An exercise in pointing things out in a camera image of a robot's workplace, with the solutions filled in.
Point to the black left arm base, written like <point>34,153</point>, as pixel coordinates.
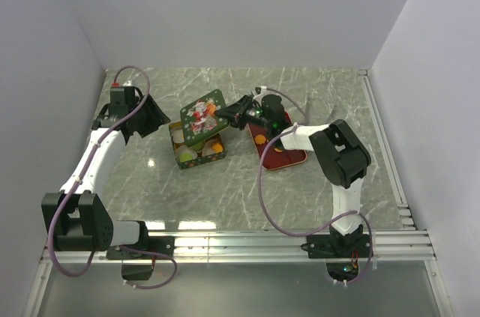
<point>138,261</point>

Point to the green round cookie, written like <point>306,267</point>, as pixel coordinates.
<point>186,156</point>
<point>199,146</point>

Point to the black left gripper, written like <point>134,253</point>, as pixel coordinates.
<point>157,117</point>

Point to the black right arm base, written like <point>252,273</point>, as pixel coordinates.
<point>333,249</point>

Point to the aluminium table edge rail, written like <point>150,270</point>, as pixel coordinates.
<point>267,246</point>

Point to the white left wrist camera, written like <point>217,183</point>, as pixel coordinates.
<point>126,90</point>

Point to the white paper cup liner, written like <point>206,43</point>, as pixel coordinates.
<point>183,148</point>
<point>177,140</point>
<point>206,151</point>

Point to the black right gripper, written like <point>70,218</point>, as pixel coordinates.
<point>238,112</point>

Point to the red serving tray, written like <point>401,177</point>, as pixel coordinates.
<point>273,160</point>

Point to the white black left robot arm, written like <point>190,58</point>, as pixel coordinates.
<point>75,217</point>

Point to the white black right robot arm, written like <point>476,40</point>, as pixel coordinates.
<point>342,157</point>

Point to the green cookie tin box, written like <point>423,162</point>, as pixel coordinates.
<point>201,160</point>

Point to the gold tin lid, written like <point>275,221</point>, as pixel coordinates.
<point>198,119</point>

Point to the orange swirl cookie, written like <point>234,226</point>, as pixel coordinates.
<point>260,139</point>

